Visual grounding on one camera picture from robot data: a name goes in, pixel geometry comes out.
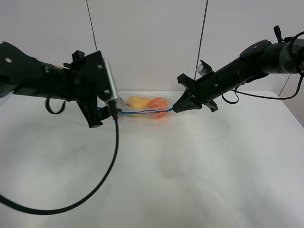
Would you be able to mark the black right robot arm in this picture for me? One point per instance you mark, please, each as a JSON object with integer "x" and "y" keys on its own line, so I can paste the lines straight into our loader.
{"x": 257, "y": 61}

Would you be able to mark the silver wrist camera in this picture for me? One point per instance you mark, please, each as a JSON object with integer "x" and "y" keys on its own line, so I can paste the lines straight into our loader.
{"x": 201, "y": 70}
{"x": 114, "y": 91}

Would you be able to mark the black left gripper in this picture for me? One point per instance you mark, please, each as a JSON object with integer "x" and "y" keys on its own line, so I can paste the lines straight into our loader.
{"x": 90, "y": 83}

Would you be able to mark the clear zip bag blue seal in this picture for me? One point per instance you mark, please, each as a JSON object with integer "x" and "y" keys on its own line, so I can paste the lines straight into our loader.
{"x": 123, "y": 108}

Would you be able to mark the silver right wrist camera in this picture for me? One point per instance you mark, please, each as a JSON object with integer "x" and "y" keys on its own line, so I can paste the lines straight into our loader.
{"x": 201, "y": 70}

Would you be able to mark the yellow toy lemon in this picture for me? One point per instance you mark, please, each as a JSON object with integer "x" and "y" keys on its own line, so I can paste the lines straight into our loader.
{"x": 138, "y": 102}

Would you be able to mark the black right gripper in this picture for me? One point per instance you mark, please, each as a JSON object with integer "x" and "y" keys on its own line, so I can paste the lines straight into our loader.
{"x": 197, "y": 92}

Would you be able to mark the orange toy fruit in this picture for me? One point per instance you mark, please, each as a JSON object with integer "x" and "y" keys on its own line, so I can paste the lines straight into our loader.
{"x": 158, "y": 104}

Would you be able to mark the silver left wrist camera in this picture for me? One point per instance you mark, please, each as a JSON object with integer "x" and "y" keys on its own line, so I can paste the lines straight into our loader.
{"x": 114, "y": 91}

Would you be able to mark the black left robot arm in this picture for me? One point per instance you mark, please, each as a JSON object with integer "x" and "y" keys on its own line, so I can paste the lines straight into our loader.
{"x": 21, "y": 74}

